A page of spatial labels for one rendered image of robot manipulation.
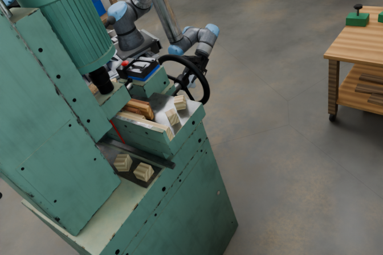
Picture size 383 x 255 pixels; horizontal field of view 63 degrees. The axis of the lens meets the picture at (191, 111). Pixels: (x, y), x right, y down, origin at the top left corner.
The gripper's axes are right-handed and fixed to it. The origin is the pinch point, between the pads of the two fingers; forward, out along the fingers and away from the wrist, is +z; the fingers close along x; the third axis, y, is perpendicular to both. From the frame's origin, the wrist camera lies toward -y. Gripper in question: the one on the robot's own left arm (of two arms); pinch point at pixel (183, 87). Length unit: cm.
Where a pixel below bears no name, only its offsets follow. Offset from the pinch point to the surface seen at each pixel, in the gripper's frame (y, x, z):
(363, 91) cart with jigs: 83, -62, -48
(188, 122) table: -31.4, -33.1, 18.0
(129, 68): -36.7, -0.4, 6.9
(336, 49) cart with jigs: 50, -47, -56
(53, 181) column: -62, -22, 49
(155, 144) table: -36, -28, 29
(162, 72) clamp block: -27.5, -8.9, 2.6
